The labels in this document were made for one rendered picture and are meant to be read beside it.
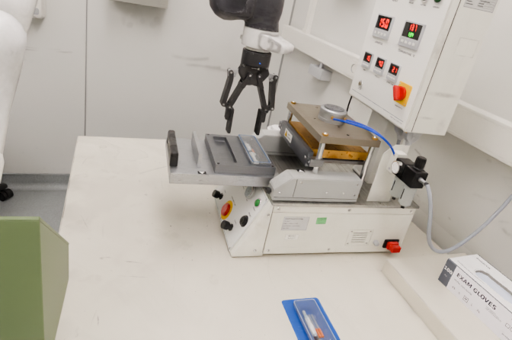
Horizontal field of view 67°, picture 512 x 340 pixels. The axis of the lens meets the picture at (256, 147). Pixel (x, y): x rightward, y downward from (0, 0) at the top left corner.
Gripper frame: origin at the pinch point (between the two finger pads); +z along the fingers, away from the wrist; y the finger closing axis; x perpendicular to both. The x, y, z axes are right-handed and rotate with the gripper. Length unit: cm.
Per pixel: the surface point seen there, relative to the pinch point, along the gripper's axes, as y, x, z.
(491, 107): -72, 10, -15
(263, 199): -5.1, 12.8, 16.4
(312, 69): -62, -92, 1
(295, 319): -8, 38, 33
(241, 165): 1.7, 9.4, 8.1
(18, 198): 88, -128, 107
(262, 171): -4.3, 10.1, 9.6
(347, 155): -27.8, 10.9, 3.2
